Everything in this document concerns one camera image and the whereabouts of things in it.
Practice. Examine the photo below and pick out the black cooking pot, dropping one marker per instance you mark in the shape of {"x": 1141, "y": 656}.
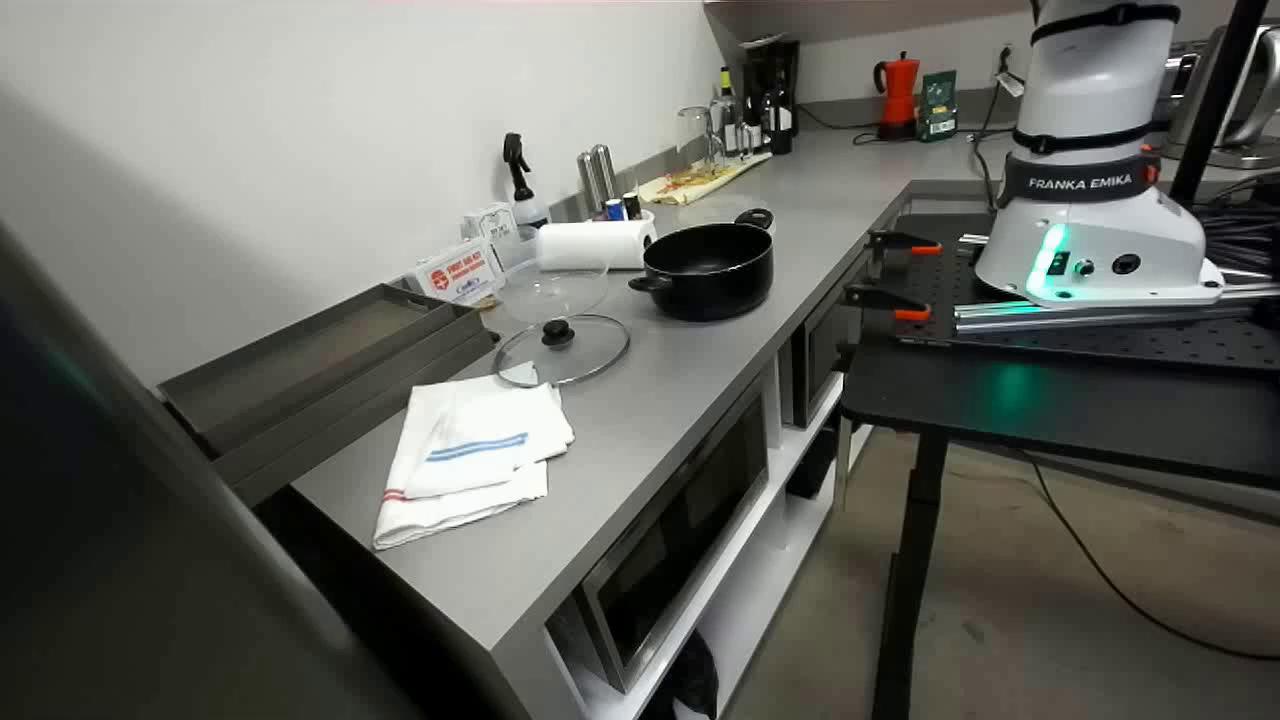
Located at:
{"x": 712, "y": 272}

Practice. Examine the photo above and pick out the white towel with blue stripes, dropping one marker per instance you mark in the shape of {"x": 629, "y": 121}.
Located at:
{"x": 480, "y": 426}

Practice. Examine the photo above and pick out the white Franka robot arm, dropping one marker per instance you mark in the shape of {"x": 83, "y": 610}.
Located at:
{"x": 1086, "y": 121}

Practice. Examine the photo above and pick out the glass pot lid black knob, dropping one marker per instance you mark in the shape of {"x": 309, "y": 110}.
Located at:
{"x": 561, "y": 351}

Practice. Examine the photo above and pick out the white paper towel roll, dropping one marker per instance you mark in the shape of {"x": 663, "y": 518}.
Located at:
{"x": 586, "y": 244}

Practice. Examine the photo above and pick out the white towel with red stripes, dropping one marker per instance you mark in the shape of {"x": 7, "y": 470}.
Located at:
{"x": 452, "y": 513}

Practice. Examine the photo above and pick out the red moka pot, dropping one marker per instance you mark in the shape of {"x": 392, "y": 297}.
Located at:
{"x": 899, "y": 94}

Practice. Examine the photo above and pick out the stainless steel counter unit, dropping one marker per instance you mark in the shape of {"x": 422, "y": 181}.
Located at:
{"x": 664, "y": 401}

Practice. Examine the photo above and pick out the small blue can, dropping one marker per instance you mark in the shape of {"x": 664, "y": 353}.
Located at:
{"x": 615, "y": 208}

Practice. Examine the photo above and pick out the black built-in appliance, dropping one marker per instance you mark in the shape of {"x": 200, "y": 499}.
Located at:
{"x": 816, "y": 353}

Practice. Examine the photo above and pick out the black microwave oven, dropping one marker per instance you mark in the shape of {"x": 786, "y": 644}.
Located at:
{"x": 683, "y": 532}

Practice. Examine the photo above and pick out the steel shaker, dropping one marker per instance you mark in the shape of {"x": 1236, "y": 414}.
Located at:
{"x": 586, "y": 185}
{"x": 607, "y": 172}

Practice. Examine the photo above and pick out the clear plastic holder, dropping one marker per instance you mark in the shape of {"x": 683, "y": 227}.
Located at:
{"x": 492, "y": 234}

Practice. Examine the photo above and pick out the spray bottle with black nozzle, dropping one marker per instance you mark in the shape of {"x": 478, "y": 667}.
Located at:
{"x": 526, "y": 203}

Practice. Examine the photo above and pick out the white card with red print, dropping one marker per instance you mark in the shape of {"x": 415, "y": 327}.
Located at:
{"x": 461, "y": 272}

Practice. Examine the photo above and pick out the black clamp with orange tip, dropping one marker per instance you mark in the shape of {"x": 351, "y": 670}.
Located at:
{"x": 891, "y": 305}
{"x": 907, "y": 244}

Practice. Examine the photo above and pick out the dark glass bottle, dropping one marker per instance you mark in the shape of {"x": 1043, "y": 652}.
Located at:
{"x": 724, "y": 121}

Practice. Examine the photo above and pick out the black coffee machine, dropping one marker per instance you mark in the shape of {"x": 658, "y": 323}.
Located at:
{"x": 773, "y": 94}

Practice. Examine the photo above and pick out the black bag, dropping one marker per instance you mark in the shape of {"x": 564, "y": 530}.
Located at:
{"x": 692, "y": 683}

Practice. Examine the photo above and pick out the green box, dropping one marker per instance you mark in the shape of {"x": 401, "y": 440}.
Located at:
{"x": 939, "y": 105}

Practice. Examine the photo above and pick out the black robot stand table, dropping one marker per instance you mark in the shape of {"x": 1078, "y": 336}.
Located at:
{"x": 1043, "y": 401}

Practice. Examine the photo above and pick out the dark blurred foreground panel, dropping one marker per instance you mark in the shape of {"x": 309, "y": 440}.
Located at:
{"x": 104, "y": 562}

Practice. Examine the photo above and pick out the black slanted pole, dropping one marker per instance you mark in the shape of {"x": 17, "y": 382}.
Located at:
{"x": 1220, "y": 94}

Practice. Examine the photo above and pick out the aluminium mounting rail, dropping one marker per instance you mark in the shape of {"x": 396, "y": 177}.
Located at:
{"x": 1104, "y": 310}

